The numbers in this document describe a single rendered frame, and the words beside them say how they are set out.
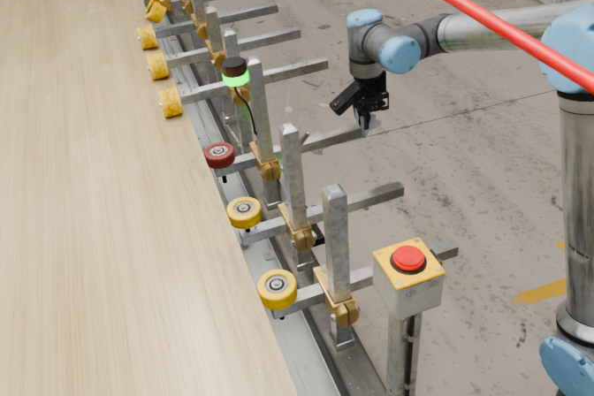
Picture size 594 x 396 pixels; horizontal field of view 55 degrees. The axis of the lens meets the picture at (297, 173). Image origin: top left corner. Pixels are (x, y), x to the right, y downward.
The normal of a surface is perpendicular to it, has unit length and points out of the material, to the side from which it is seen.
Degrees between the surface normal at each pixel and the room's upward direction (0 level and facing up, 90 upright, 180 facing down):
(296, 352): 0
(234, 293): 0
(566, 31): 83
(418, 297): 90
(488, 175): 0
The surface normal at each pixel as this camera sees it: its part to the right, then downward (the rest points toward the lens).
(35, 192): -0.08, -0.78
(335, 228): 0.33, 0.57
